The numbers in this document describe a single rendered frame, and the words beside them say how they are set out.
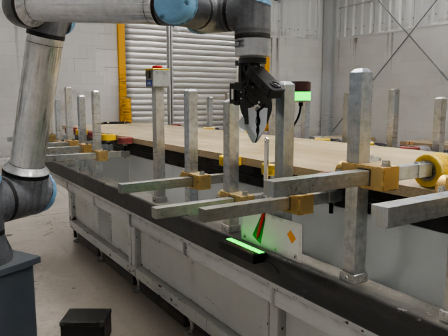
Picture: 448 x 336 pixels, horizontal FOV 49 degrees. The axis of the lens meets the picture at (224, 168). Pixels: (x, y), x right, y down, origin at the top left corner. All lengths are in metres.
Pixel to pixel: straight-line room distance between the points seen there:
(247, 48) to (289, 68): 9.97
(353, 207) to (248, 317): 0.99
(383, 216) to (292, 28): 10.68
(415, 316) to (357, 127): 0.39
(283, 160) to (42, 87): 0.81
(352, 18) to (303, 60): 1.36
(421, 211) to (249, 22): 0.67
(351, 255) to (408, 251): 0.22
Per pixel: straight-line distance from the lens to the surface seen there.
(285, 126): 1.26
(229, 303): 2.09
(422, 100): 10.06
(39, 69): 1.65
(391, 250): 1.35
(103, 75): 9.27
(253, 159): 1.70
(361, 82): 1.08
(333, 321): 1.27
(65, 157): 2.53
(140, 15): 1.24
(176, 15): 1.16
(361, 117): 1.08
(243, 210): 1.17
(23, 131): 1.69
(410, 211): 0.75
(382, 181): 1.04
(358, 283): 1.16
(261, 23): 1.24
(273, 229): 1.32
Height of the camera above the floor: 1.11
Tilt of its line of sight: 8 degrees down
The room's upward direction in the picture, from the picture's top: straight up
